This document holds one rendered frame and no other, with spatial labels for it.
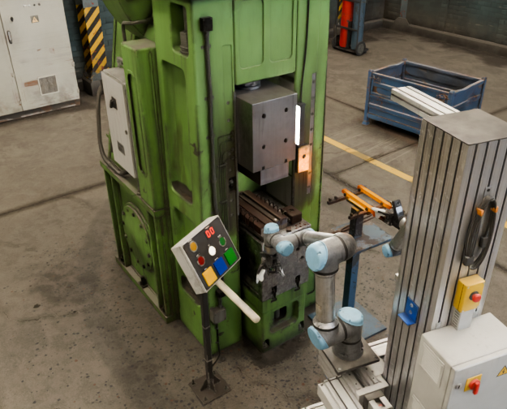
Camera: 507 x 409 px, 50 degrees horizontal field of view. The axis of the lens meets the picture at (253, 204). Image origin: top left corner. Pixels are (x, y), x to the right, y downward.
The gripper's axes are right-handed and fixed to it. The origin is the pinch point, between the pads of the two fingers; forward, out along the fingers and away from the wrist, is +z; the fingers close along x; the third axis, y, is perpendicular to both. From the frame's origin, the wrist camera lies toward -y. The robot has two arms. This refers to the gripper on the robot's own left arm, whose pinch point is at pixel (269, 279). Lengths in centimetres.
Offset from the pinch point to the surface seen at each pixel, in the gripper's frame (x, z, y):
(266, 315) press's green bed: 13, 60, -36
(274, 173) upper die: 21, -39, -43
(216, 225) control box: -20.1, -23.4, -26.5
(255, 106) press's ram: 9, -81, -40
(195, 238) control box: -34.3, -24.7, -16.1
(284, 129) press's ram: 27, -64, -45
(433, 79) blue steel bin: 369, 39, -343
